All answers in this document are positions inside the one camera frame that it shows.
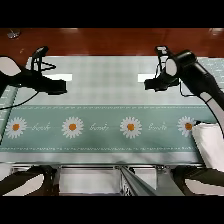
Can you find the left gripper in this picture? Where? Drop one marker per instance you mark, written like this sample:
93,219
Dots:
53,87

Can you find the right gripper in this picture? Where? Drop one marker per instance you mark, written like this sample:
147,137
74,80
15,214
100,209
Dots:
161,84

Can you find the white T-shirt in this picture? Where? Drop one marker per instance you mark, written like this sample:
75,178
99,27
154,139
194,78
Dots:
210,146

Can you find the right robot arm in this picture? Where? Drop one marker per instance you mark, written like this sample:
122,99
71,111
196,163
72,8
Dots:
200,78

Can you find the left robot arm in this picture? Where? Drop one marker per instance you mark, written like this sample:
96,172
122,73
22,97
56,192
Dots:
18,78

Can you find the silver frame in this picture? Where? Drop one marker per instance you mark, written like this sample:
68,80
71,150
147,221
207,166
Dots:
136,183

